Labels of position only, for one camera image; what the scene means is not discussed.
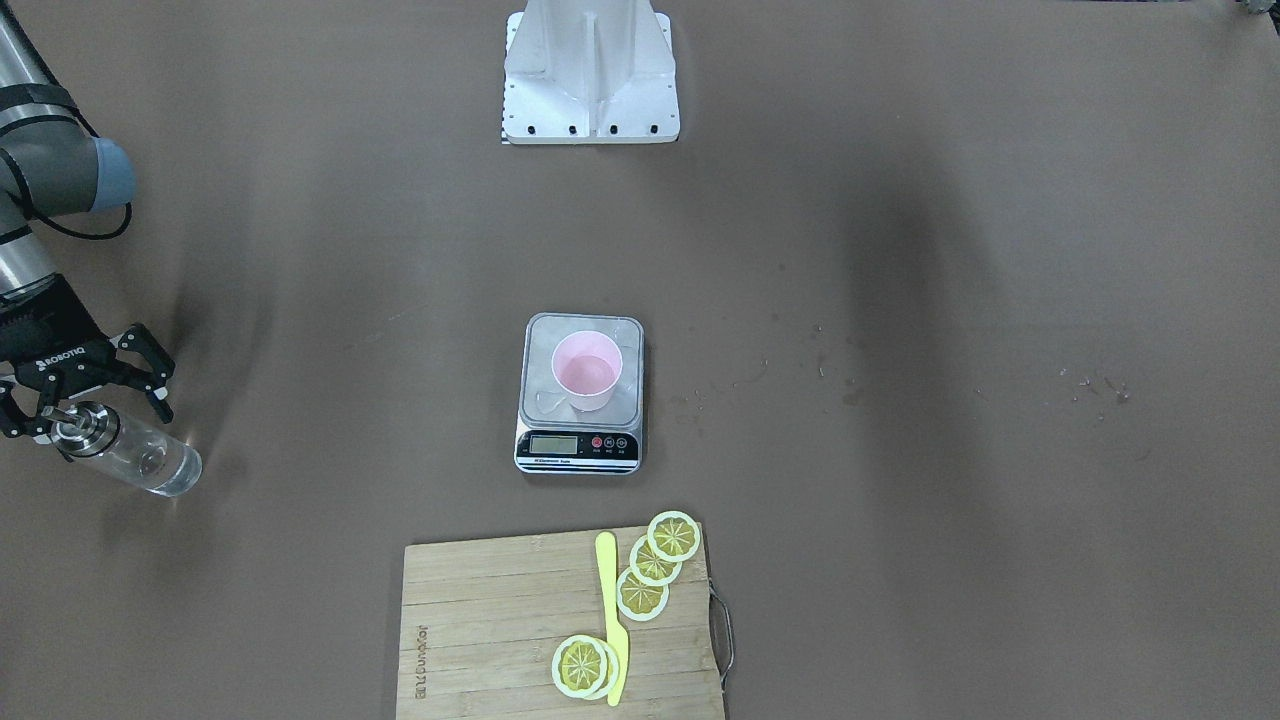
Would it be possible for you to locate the yellow plastic knife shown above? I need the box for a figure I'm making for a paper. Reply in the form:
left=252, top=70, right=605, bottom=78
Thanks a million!
left=594, top=530, right=630, bottom=707

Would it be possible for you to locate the digital kitchen scale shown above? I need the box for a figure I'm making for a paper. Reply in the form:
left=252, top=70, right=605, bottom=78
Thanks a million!
left=513, top=313, right=645, bottom=477

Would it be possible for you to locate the pink plastic cup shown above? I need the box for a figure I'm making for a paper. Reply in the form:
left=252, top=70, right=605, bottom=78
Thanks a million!
left=550, top=331, right=625, bottom=413

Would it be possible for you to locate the upper lemon slice of row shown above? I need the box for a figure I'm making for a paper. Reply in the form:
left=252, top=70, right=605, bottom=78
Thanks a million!
left=646, top=510, right=701, bottom=562

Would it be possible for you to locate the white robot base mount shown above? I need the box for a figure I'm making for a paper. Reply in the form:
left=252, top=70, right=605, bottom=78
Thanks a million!
left=500, top=1, right=681, bottom=146

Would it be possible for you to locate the lemon slice near knife tip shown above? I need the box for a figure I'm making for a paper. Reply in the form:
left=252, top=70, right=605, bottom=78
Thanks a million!
left=550, top=634, right=621, bottom=701

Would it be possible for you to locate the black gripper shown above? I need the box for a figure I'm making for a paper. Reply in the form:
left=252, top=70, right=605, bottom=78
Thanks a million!
left=1, top=275, right=177, bottom=441

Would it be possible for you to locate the wooden cutting board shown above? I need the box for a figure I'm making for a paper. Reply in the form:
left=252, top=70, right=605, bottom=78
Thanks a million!
left=396, top=529, right=733, bottom=719

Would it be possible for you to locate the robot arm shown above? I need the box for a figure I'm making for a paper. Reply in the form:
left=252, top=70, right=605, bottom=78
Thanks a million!
left=1, top=5, right=177, bottom=445

